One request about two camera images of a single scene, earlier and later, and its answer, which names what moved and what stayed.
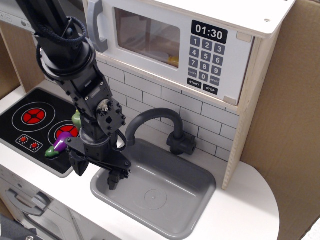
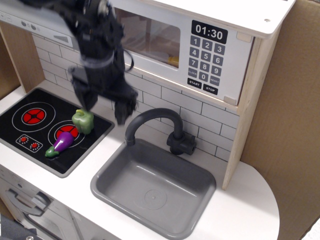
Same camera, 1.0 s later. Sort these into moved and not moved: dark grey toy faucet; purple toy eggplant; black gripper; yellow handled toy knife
Moved: black gripper
Not moved: purple toy eggplant; yellow handled toy knife; dark grey toy faucet
